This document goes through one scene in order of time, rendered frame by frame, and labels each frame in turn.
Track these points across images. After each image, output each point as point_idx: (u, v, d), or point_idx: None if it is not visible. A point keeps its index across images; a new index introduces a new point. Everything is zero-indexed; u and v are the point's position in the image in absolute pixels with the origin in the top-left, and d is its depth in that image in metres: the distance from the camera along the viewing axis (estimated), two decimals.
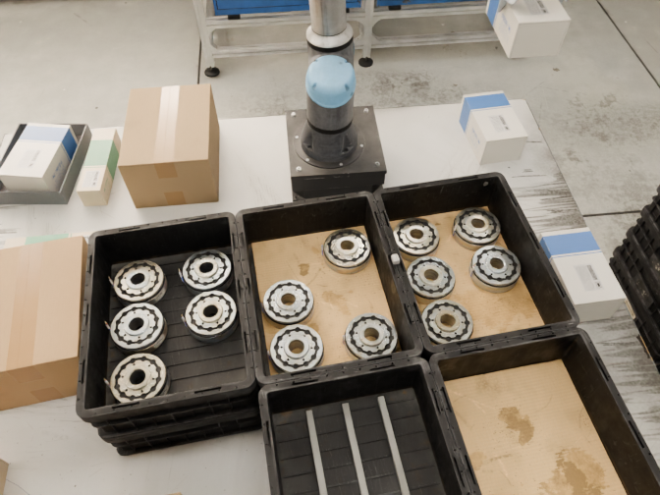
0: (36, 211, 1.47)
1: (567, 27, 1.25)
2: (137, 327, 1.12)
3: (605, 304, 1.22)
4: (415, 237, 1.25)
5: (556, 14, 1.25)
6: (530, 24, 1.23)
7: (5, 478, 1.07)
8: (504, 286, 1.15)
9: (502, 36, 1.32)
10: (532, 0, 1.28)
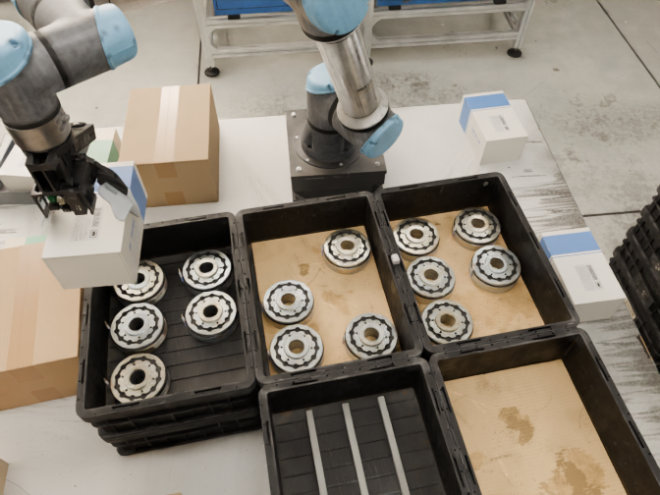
0: (36, 211, 1.47)
1: (122, 258, 0.87)
2: (137, 327, 1.12)
3: (605, 304, 1.22)
4: (415, 237, 1.25)
5: (106, 240, 0.87)
6: (61, 258, 0.86)
7: (5, 478, 1.07)
8: (504, 286, 1.15)
9: None
10: (89, 211, 0.91)
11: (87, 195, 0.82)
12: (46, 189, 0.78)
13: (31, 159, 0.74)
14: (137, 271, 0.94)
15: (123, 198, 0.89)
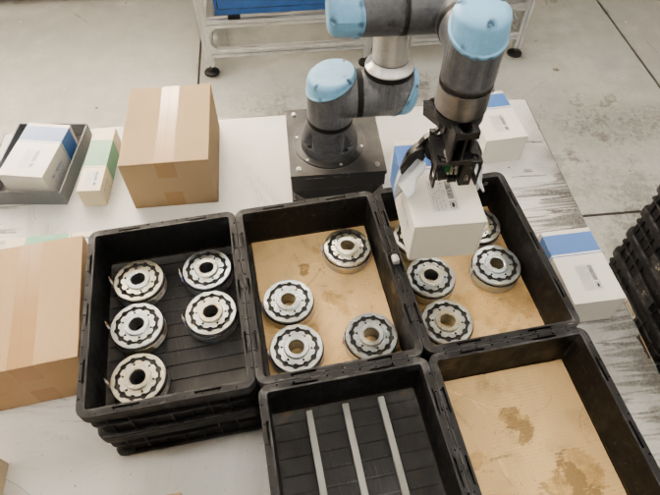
0: (36, 211, 1.47)
1: (483, 228, 0.91)
2: (137, 327, 1.12)
3: (605, 304, 1.22)
4: None
5: (468, 210, 0.91)
6: (431, 227, 0.89)
7: (5, 478, 1.07)
8: (504, 286, 1.15)
9: (402, 225, 0.98)
10: (439, 184, 0.94)
11: (473, 166, 0.85)
12: (451, 158, 0.82)
13: (460, 129, 0.77)
14: None
15: (477, 171, 0.93)
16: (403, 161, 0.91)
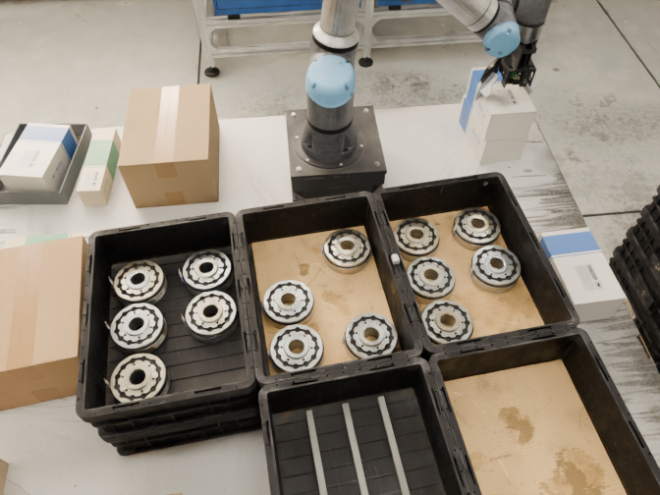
0: (36, 211, 1.47)
1: (533, 116, 1.46)
2: (137, 327, 1.12)
3: (605, 304, 1.22)
4: (415, 237, 1.25)
5: (523, 105, 1.46)
6: (502, 115, 1.44)
7: (5, 478, 1.07)
8: (504, 286, 1.15)
9: (478, 120, 1.53)
10: (504, 91, 1.49)
11: (529, 75, 1.40)
12: (518, 67, 1.37)
13: (524, 46, 1.32)
14: None
15: None
16: (483, 75, 1.46)
